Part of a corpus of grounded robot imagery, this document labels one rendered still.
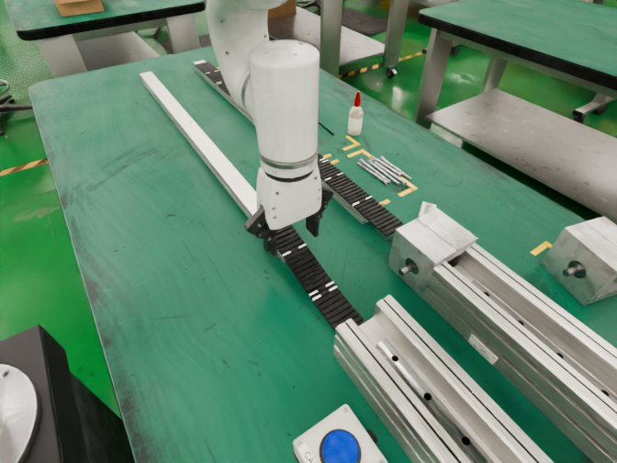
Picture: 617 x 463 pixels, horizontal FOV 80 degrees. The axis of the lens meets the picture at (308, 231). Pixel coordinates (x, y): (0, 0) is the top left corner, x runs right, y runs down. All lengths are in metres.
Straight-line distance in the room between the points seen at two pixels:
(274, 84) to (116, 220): 0.53
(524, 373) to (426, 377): 0.14
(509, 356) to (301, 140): 0.41
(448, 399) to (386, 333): 0.11
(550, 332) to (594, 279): 0.15
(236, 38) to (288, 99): 0.11
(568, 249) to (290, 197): 0.48
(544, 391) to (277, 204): 0.44
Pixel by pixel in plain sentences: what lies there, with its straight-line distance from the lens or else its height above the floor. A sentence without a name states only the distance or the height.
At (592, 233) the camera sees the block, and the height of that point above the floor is 0.87.
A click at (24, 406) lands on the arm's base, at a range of 0.57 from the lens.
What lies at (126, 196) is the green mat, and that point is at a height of 0.78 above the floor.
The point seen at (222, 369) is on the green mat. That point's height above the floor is 0.78.
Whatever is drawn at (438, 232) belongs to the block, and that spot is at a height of 0.87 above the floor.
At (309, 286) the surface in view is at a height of 0.80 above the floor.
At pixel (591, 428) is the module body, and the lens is 0.60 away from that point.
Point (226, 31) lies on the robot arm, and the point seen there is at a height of 1.17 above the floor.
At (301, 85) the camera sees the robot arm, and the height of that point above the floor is 1.13.
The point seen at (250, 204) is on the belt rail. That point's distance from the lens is 0.77.
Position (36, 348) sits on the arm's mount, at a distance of 0.62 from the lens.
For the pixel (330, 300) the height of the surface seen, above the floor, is 0.79.
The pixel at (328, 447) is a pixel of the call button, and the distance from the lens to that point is 0.47.
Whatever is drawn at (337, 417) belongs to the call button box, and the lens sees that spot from 0.49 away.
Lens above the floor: 1.31
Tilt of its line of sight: 45 degrees down
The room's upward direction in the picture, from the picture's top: straight up
